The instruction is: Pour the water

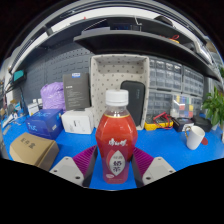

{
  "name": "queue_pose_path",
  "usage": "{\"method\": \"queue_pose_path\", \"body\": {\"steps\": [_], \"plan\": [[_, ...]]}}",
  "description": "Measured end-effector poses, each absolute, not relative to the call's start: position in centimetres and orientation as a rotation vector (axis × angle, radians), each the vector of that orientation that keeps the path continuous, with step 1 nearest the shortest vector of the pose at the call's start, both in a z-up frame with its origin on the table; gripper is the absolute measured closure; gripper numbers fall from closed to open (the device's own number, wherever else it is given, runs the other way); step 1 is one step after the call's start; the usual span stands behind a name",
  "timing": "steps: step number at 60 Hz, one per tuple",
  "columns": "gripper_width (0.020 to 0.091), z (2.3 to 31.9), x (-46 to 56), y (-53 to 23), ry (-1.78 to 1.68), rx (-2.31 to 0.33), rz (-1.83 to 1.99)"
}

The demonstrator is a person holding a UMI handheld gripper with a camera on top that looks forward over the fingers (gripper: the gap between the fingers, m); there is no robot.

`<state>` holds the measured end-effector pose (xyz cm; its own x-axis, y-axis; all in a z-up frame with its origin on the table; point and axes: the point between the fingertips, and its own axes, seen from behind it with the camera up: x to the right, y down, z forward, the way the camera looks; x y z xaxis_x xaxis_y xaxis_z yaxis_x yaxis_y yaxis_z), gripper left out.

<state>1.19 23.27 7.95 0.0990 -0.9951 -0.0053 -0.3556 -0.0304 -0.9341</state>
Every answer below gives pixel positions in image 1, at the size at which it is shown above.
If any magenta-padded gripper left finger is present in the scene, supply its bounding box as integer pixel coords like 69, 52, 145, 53
49, 144, 99, 188

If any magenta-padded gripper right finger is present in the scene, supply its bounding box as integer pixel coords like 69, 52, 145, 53
131, 147, 177, 187

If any red drink bottle white cap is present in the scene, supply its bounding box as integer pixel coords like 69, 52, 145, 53
94, 88, 139, 185

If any white cardboard box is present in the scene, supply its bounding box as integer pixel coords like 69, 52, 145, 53
60, 107, 95, 135

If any brown cardboard box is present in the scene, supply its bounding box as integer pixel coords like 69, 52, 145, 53
9, 131, 60, 172

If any white cup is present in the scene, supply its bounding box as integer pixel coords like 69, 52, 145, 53
184, 125, 206, 151

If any black box with white label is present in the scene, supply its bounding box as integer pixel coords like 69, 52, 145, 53
171, 116, 195, 133

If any blue cardboard box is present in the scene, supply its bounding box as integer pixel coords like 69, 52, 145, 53
25, 108, 64, 140

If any grey small-parts drawer cabinet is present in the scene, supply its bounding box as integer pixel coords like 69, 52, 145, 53
148, 57, 184, 92
193, 98, 205, 117
182, 65, 205, 98
146, 89, 174, 116

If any plain black box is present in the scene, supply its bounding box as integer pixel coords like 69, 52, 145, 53
193, 115, 213, 132

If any clear organizer with coloured parts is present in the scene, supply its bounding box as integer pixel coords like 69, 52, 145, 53
171, 94, 195, 118

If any black rectangular case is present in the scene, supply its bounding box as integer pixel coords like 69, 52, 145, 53
119, 80, 146, 127

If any small white card box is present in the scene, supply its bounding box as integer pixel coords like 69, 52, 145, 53
27, 98, 44, 117

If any purple plastic bag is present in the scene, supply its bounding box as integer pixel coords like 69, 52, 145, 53
40, 81, 67, 112

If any dark grey flat box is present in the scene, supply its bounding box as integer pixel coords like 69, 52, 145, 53
62, 72, 92, 112

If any green potted plant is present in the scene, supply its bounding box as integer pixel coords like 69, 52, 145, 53
201, 85, 224, 131

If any black workbench shelf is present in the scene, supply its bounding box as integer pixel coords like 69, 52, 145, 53
73, 29, 223, 83

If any teal wall bin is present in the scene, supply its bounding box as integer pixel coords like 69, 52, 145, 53
12, 69, 27, 83

